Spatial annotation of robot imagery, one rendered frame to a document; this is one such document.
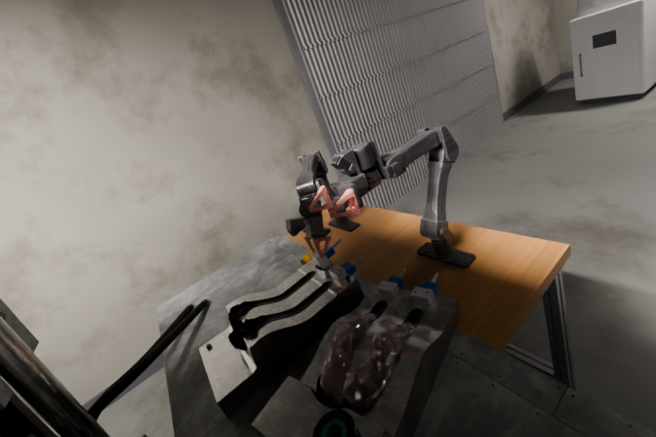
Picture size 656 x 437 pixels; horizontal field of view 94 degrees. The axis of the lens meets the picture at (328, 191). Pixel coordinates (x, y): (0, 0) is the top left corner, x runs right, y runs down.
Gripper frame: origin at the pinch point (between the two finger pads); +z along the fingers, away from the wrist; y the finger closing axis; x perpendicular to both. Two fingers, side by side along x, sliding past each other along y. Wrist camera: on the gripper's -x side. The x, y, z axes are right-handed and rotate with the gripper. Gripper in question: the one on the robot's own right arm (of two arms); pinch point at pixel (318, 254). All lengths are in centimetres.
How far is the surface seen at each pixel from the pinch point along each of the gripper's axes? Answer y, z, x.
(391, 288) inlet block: 29.7, 6.9, 7.9
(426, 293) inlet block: 39.3, 6.7, 11.7
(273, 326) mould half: 15.9, 12.7, -24.4
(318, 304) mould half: 15.4, 11.2, -9.5
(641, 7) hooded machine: -23, -173, 432
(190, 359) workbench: -16, 30, -45
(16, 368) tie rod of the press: 13, 4, -78
